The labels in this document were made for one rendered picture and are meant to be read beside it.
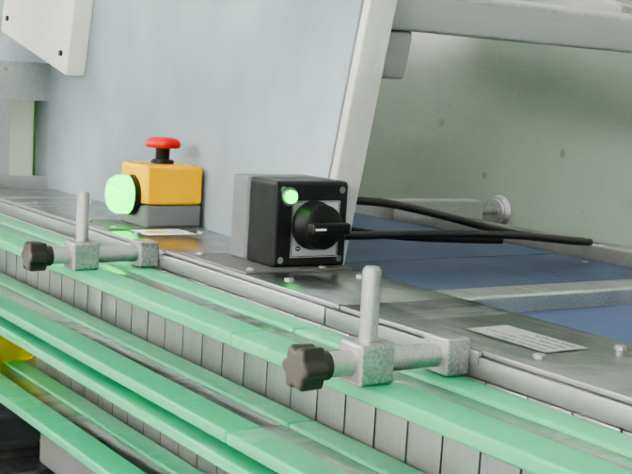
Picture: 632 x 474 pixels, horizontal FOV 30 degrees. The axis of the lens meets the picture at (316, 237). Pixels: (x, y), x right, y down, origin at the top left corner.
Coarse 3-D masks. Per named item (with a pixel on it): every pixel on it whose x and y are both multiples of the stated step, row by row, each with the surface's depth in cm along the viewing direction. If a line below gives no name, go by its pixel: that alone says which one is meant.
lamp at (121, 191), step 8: (120, 176) 131; (128, 176) 131; (112, 184) 130; (120, 184) 130; (128, 184) 130; (136, 184) 131; (112, 192) 130; (120, 192) 130; (128, 192) 130; (136, 192) 130; (112, 200) 130; (120, 200) 130; (128, 200) 130; (136, 200) 131; (112, 208) 131; (120, 208) 130; (128, 208) 131; (136, 208) 131
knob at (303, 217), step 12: (312, 204) 106; (324, 204) 106; (300, 216) 106; (312, 216) 105; (324, 216) 106; (336, 216) 107; (300, 228) 106; (312, 228) 104; (324, 228) 105; (336, 228) 105; (348, 228) 106; (300, 240) 106; (312, 240) 106; (324, 240) 106; (336, 240) 107
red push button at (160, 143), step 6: (150, 138) 133; (156, 138) 132; (162, 138) 132; (168, 138) 133; (174, 138) 134; (150, 144) 132; (156, 144) 132; (162, 144) 132; (168, 144) 132; (174, 144) 132; (180, 144) 134; (156, 150) 133; (162, 150) 133; (168, 150) 134; (156, 156) 134; (162, 156) 133; (168, 156) 134
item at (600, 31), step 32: (416, 0) 116; (448, 0) 118; (480, 0) 120; (512, 0) 125; (544, 0) 165; (576, 0) 160; (608, 0) 158; (448, 32) 119; (480, 32) 121; (512, 32) 124; (544, 32) 126; (576, 32) 128; (608, 32) 131
